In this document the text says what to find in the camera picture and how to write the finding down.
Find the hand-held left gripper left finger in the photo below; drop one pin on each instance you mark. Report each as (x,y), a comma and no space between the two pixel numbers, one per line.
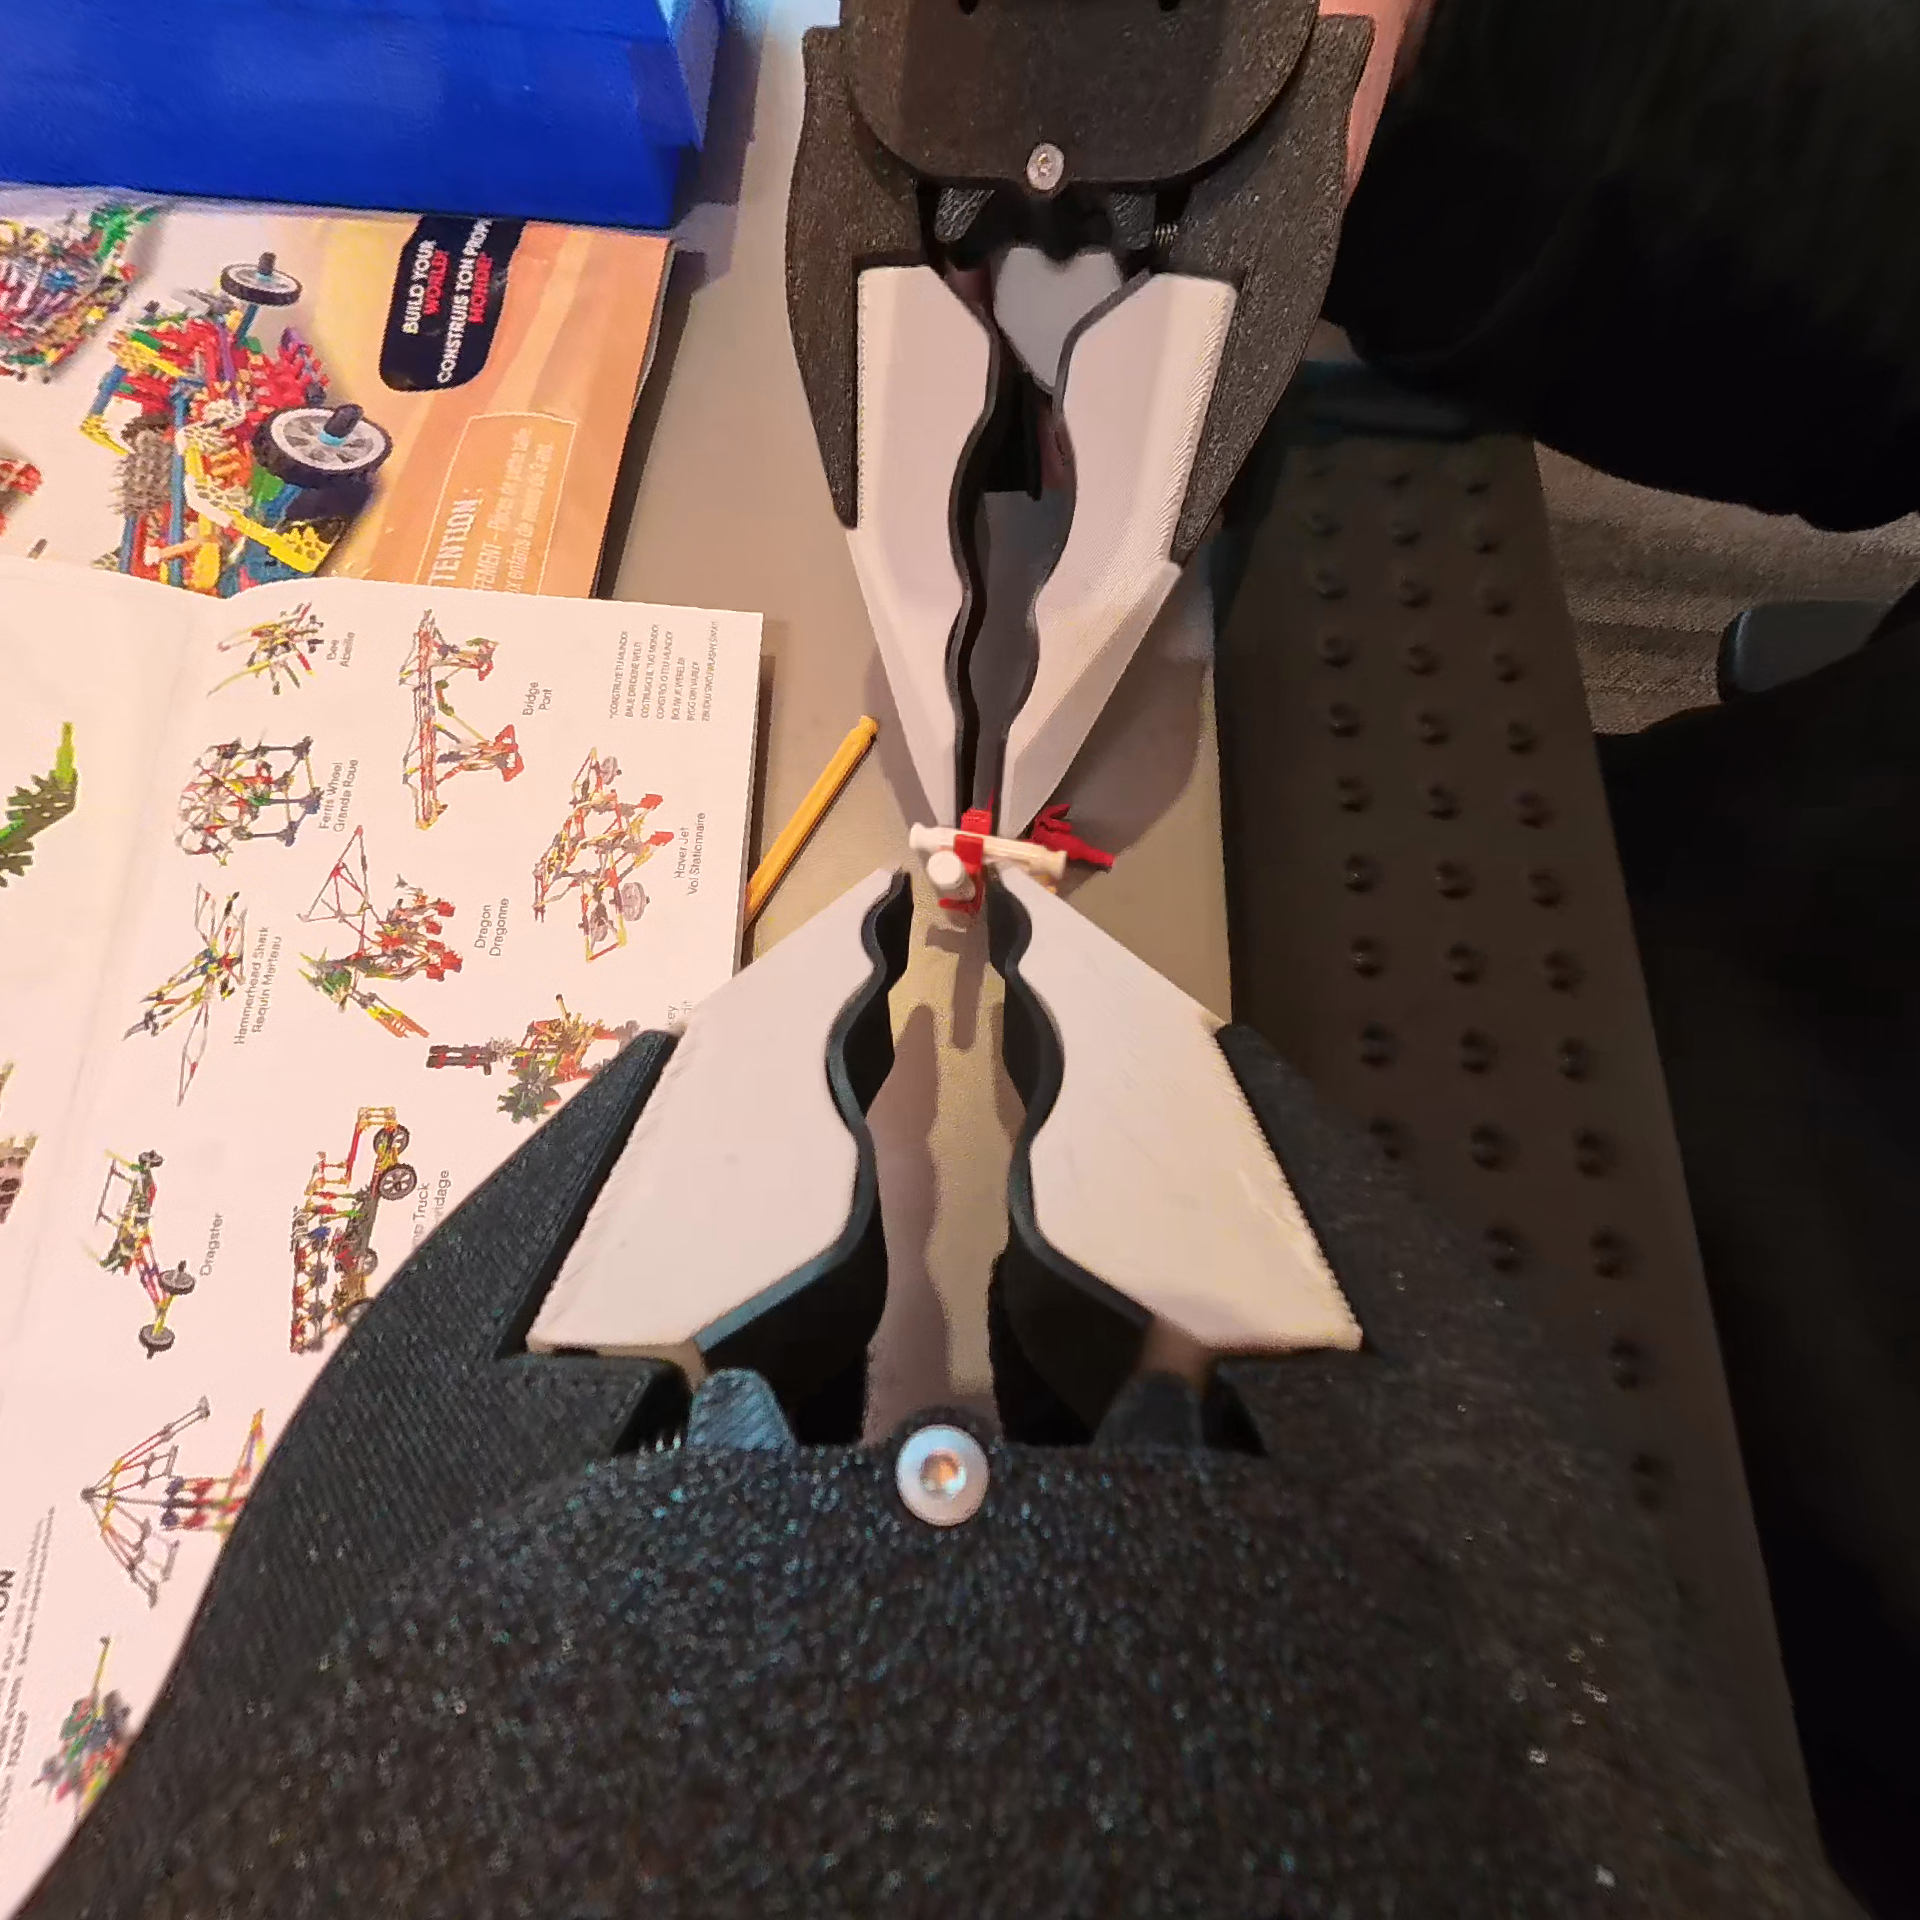
(721,1185)

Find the orange printed toy box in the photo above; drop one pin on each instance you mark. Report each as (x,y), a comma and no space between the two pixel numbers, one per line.
(523,451)

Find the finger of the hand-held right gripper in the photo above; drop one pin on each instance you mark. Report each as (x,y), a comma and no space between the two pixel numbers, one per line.
(901,451)
(1141,451)

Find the blue plastic bin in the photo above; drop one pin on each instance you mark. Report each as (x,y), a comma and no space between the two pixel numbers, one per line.
(300,89)

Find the yellow toy rod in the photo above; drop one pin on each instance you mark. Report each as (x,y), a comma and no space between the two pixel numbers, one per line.
(809,818)

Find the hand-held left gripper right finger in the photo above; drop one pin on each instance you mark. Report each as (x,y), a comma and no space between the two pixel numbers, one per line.
(1170,1185)

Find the white printed instruction booklet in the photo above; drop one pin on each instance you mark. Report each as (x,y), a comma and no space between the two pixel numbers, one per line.
(375,1050)

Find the person's right hand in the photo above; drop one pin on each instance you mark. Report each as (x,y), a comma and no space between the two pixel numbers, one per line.
(1394,38)

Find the black dotted mat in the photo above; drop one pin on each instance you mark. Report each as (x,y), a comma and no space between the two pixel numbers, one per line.
(1425,901)

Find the black chair armrest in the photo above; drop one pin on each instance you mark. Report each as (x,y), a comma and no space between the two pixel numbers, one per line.
(1799,645)

